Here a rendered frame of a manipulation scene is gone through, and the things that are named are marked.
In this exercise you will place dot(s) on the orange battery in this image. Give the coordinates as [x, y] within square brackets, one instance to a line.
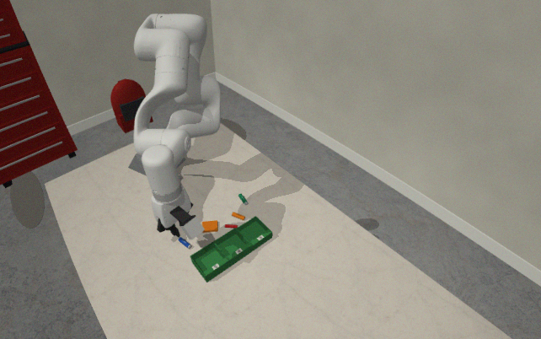
[236, 215]

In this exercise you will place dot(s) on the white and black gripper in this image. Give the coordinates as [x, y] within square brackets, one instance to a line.
[163, 209]

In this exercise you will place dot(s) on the green battery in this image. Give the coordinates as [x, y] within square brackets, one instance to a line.
[243, 199]

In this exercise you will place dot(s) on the orange block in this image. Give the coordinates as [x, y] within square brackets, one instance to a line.
[210, 226]

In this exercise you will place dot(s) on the blue battery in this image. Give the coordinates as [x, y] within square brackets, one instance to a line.
[185, 243]

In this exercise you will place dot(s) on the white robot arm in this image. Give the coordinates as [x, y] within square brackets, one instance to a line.
[163, 149]

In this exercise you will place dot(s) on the green three-compartment tray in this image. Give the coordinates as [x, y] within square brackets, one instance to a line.
[234, 246]

